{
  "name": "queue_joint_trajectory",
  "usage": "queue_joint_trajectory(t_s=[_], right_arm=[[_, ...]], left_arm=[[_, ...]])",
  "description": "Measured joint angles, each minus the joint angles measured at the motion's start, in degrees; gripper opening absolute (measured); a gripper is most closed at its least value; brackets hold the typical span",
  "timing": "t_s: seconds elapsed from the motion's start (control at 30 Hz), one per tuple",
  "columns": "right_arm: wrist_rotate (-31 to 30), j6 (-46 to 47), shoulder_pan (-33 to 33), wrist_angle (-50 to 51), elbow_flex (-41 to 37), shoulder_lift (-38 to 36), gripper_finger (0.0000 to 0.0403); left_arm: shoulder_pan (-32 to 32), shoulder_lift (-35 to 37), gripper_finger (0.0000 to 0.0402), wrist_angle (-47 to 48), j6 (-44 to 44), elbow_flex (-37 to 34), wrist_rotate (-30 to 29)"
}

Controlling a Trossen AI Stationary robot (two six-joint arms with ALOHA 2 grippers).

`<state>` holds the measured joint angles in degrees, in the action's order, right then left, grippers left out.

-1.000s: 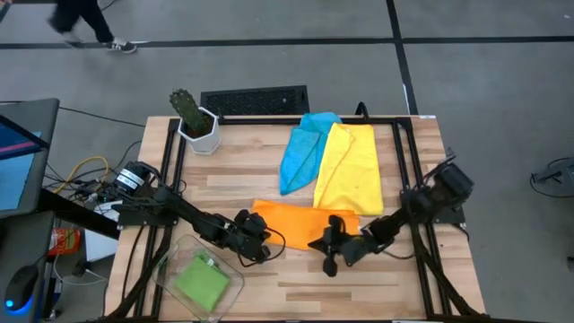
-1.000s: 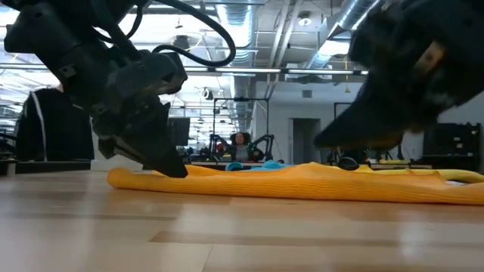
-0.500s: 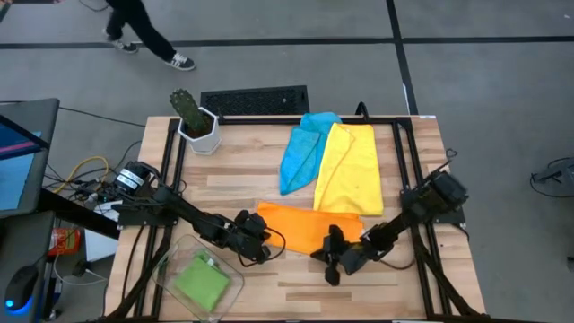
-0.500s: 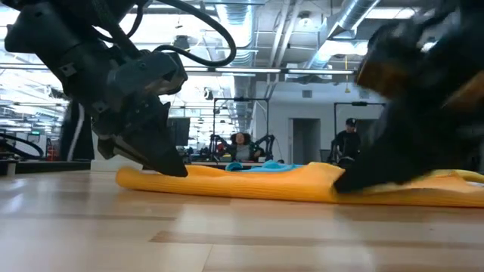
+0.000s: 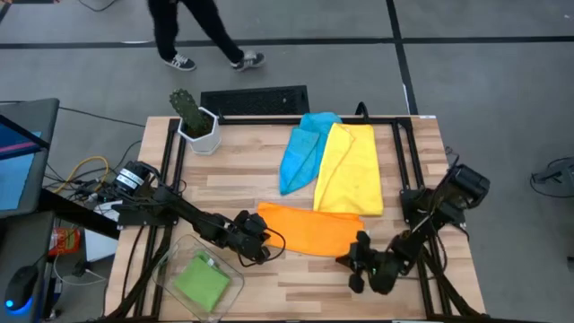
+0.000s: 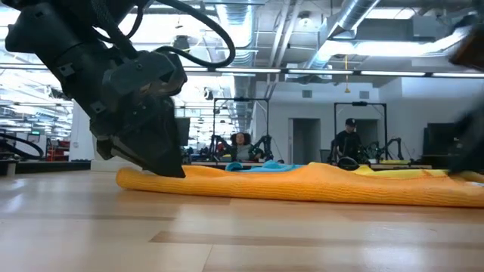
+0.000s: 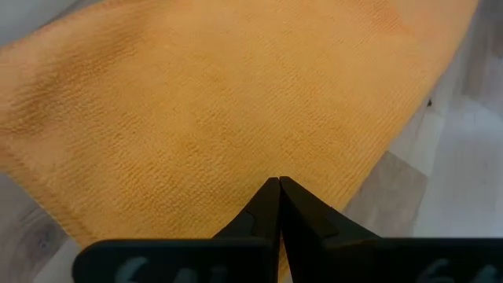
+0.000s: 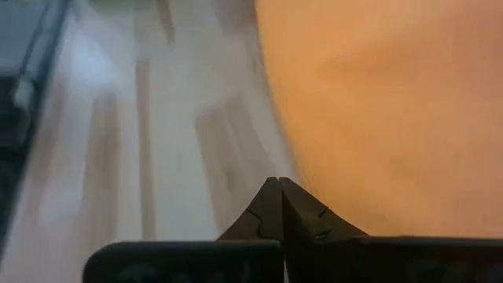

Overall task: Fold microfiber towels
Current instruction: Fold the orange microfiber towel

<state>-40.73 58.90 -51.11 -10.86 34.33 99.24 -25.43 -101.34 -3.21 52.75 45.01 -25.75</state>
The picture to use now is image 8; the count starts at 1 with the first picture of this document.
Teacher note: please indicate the black aluminium table frame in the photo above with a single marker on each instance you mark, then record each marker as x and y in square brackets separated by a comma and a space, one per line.
[12, 137]

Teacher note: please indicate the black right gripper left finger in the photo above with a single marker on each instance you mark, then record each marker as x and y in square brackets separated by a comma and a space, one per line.
[196, 263]

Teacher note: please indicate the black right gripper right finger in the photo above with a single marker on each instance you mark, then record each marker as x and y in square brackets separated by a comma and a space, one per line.
[373, 263]

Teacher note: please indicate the orange microfiber towel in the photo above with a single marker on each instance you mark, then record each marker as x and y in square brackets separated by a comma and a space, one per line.
[393, 118]

